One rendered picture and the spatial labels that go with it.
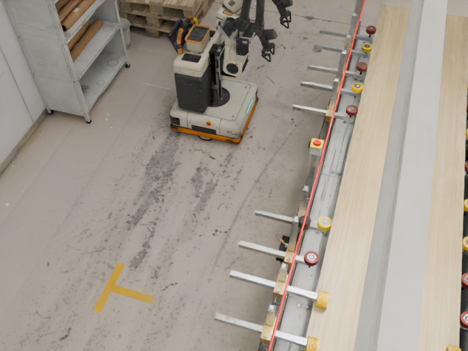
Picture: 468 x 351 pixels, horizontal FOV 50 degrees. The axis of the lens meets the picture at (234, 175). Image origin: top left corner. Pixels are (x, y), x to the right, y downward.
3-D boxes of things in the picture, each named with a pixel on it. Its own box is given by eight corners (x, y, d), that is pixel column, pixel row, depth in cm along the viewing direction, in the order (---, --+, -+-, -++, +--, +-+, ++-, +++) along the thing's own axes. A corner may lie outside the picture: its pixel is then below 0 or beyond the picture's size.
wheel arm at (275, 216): (254, 216, 308) (255, 212, 305) (256, 212, 310) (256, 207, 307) (325, 234, 299) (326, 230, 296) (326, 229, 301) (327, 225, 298)
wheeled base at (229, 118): (169, 131, 463) (166, 111, 444) (193, 88, 502) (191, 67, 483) (239, 147, 450) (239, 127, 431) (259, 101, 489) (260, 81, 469)
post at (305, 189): (294, 236, 318) (301, 189, 281) (296, 231, 320) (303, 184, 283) (300, 237, 317) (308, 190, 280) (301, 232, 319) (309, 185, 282)
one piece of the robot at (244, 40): (230, 54, 398) (230, 30, 381) (241, 34, 415) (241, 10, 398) (250, 58, 395) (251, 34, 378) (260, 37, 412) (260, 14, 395)
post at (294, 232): (285, 266, 299) (292, 219, 262) (287, 261, 301) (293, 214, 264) (291, 267, 298) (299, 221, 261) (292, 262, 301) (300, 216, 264)
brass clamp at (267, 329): (258, 341, 247) (258, 337, 243) (265, 316, 255) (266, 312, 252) (270, 345, 246) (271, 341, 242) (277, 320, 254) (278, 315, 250)
